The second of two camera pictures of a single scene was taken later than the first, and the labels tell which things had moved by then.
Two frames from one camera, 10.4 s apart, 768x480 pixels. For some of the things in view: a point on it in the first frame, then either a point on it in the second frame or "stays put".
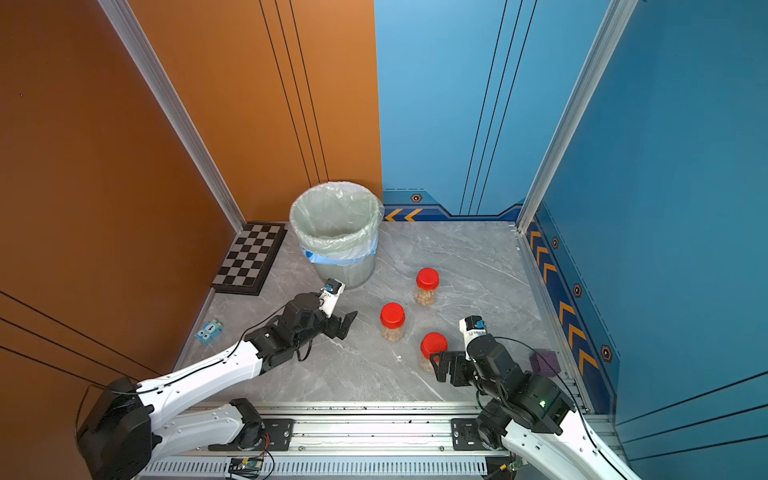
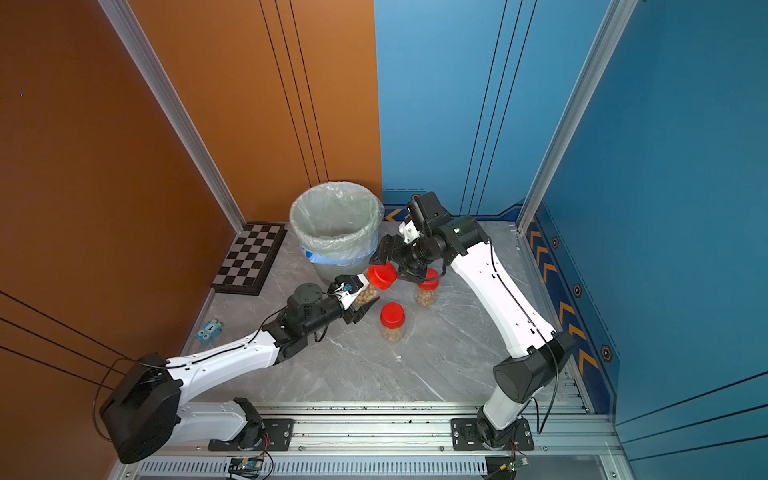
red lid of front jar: [433, 343] → [382, 277]
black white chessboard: [247, 268] stays put
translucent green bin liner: [337, 220] stays put
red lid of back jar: [428, 279] stays put
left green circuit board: [248, 467] stays put
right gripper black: [457, 359] → [407, 272]
